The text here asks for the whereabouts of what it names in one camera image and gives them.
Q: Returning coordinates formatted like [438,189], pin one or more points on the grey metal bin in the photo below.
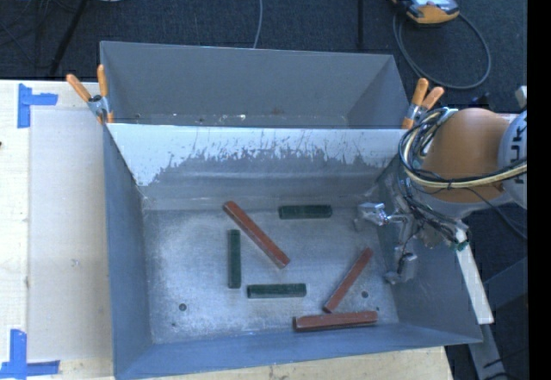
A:
[193,240]

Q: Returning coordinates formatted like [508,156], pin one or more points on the dark green flat block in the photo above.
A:
[276,290]
[305,212]
[234,258]

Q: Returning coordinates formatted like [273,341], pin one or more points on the red-brown flat block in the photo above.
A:
[348,279]
[336,320]
[256,234]

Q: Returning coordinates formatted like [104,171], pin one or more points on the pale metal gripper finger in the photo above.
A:
[371,213]
[402,269]

